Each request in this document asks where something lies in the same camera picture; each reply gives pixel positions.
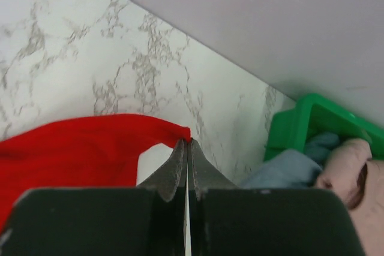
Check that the pink t-shirt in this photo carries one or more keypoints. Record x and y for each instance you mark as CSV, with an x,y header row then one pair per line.
x,y
356,178

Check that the red t-shirt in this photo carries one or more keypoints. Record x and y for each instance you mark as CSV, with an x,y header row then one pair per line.
x,y
81,152

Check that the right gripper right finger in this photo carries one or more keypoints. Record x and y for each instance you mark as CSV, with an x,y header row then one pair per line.
x,y
202,175

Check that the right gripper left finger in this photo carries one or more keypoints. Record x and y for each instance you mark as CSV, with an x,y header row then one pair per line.
x,y
171,175

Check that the light blue t-shirt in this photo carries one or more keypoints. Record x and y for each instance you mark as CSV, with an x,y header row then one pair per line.
x,y
294,169

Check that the green plastic bin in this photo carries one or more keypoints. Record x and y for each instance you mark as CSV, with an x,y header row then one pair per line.
x,y
314,114

